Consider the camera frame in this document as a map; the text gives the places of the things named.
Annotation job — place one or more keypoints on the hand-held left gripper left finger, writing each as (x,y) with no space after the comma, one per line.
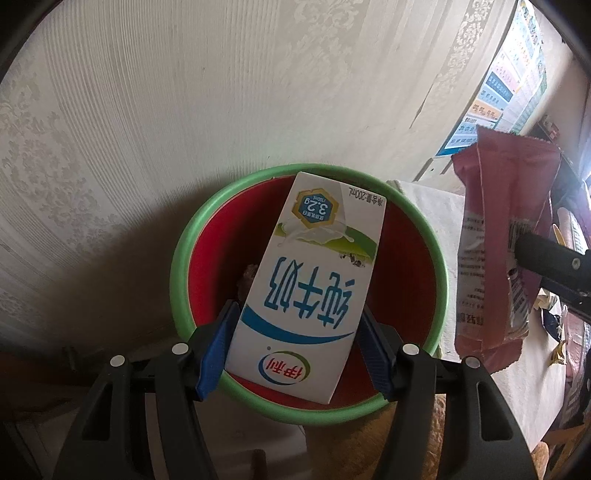
(214,355)

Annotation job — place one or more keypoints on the fuzzy brown clothing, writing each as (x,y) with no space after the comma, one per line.
(369,447)

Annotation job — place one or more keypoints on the gold foil wrapper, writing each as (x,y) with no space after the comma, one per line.
(559,354)

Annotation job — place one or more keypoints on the striped letter wall poster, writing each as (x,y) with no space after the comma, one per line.
(503,87)

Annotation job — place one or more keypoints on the pink snack bag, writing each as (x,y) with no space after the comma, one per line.
(498,221)

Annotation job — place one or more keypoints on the red bin with green rim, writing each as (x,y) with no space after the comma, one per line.
(217,258)

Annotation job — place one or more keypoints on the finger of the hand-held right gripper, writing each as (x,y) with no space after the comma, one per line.
(549,263)

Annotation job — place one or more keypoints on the white milk carton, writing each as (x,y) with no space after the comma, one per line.
(304,295)

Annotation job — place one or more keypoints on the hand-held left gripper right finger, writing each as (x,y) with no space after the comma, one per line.
(376,364)

